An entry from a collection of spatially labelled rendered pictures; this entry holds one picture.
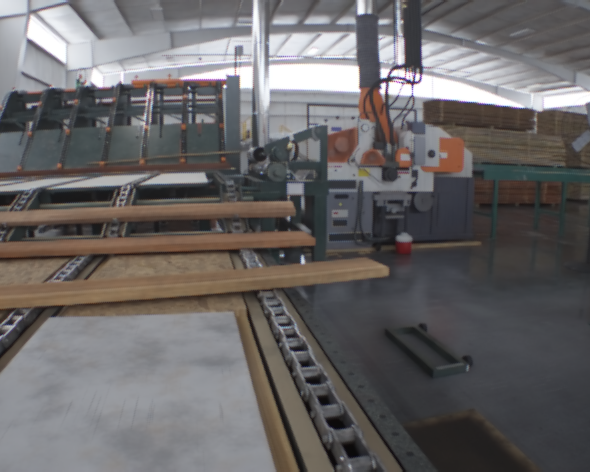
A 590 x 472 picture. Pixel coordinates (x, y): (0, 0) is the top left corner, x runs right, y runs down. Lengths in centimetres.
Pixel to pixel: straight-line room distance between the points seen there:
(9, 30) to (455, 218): 1151
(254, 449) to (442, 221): 625
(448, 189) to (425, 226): 64
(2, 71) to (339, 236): 1011
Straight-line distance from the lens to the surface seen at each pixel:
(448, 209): 676
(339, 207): 572
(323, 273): 129
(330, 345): 95
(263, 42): 814
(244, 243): 177
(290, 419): 71
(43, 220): 247
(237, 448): 62
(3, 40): 1339
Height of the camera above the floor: 120
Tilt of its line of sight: 10 degrees down
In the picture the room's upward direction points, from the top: straight up
